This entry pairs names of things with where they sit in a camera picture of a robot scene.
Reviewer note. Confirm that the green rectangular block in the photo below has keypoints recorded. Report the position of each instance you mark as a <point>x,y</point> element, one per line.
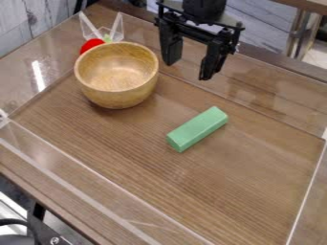
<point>193,130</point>

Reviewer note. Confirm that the wooden table leg background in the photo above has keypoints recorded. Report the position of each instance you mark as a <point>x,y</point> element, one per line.
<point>301,34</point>

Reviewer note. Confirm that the red ball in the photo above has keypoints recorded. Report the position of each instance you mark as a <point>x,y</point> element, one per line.
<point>89,44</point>

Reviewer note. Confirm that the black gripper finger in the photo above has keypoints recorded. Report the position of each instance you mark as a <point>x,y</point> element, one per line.
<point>213,60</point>
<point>171,42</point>

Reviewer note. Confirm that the light wooden bowl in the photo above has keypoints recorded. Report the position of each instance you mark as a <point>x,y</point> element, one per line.
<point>117,74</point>

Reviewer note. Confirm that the clear acrylic front barrier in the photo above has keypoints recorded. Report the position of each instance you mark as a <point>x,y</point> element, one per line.
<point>109,215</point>

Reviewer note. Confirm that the small green object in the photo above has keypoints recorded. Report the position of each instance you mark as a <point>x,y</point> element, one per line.
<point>107,38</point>

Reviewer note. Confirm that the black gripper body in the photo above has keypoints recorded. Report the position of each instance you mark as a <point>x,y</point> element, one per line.
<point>188,14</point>

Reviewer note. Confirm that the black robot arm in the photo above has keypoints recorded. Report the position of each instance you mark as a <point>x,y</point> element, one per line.
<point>207,39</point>

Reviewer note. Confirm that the black table leg bracket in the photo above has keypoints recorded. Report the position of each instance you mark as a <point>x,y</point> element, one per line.
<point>46,236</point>

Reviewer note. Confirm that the clear acrylic corner piece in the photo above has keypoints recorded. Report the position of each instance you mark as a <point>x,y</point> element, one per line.
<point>90,31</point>

